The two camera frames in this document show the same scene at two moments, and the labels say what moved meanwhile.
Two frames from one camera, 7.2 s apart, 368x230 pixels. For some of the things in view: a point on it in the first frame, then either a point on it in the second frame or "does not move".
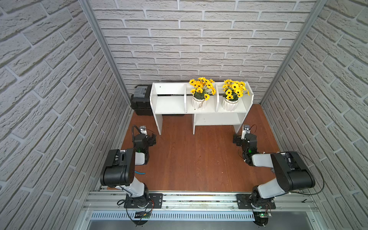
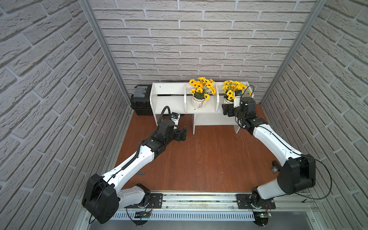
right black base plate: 254,201 does not move
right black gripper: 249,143 -> 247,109
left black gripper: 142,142 -> 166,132
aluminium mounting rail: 112,201 does not move
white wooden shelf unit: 176,98 does not move
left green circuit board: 143,214 does not move
